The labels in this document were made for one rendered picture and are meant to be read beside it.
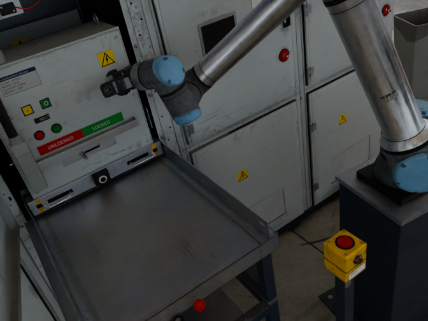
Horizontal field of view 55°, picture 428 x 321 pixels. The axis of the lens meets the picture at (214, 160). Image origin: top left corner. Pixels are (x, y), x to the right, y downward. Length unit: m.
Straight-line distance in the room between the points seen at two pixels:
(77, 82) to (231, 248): 0.76
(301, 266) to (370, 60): 1.41
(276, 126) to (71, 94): 1.00
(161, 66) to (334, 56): 1.18
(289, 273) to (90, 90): 1.38
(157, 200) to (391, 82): 0.85
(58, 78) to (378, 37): 0.98
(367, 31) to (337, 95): 1.21
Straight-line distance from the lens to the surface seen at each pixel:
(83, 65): 1.49
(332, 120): 2.33
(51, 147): 1.54
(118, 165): 1.64
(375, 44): 1.12
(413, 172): 1.28
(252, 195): 2.12
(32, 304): 1.86
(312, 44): 2.05
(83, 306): 1.24
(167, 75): 1.20
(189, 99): 1.25
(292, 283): 2.22
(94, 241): 1.42
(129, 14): 1.53
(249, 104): 1.88
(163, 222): 1.38
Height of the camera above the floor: 1.73
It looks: 33 degrees down
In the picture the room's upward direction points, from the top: 12 degrees counter-clockwise
